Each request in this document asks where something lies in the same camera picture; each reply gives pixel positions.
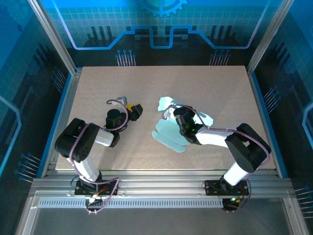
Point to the light teal paper box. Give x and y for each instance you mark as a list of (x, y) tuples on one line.
[(166, 132)]

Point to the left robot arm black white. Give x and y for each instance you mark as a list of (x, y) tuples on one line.
[(73, 142)]

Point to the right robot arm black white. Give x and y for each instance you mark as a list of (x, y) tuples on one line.
[(244, 147)]

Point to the black controller board with LEDs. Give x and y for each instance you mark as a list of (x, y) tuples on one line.
[(94, 200), (231, 203)]

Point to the aluminium frame side rail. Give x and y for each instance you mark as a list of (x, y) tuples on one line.
[(256, 98), (71, 98)]

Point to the aluminium frame cross rail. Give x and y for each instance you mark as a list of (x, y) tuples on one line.
[(159, 182)]

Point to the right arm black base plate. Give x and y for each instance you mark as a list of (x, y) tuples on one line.
[(212, 188)]

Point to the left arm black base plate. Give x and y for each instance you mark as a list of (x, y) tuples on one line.
[(110, 189)]

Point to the aluminium frame post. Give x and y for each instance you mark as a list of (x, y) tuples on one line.
[(269, 34), (53, 36)]

